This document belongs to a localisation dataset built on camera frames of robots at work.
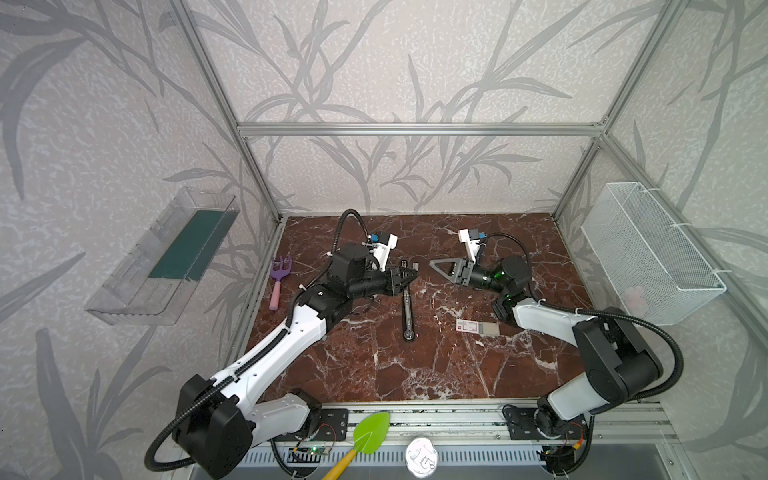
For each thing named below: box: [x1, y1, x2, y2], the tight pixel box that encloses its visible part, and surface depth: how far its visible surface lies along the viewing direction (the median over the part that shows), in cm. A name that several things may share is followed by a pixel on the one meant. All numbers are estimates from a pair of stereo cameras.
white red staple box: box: [456, 319, 500, 336], surface depth 92 cm
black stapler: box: [401, 260, 416, 343], surface depth 92 cm
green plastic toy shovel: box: [322, 412, 391, 480], surface depth 74 cm
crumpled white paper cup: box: [405, 437, 439, 479], surface depth 67 cm
